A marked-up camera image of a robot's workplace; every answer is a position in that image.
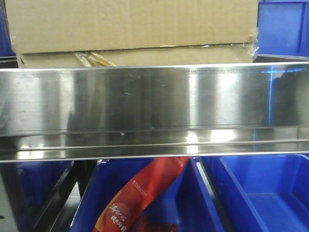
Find brown cardboard carton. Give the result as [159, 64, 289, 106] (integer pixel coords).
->
[0, 0, 258, 68]

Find blue bin lower right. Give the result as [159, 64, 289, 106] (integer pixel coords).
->
[201, 154, 309, 232]

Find blue bin upper left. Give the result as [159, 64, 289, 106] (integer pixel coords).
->
[0, 0, 16, 57]

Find blue bin lower middle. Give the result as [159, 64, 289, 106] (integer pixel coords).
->
[70, 158, 224, 232]

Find blue bin upper right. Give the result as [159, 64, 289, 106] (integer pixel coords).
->
[258, 0, 309, 57]

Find blue bin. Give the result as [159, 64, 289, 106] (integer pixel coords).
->
[0, 0, 16, 57]
[201, 154, 309, 232]
[16, 161, 71, 206]
[70, 158, 224, 232]
[258, 0, 309, 57]

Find blue bin lower left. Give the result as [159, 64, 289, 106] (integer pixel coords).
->
[16, 161, 71, 206]

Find stainless steel shelf rail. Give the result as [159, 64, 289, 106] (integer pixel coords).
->
[0, 62, 309, 162]

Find red snack bag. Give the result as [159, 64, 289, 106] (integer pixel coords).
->
[93, 157, 189, 232]

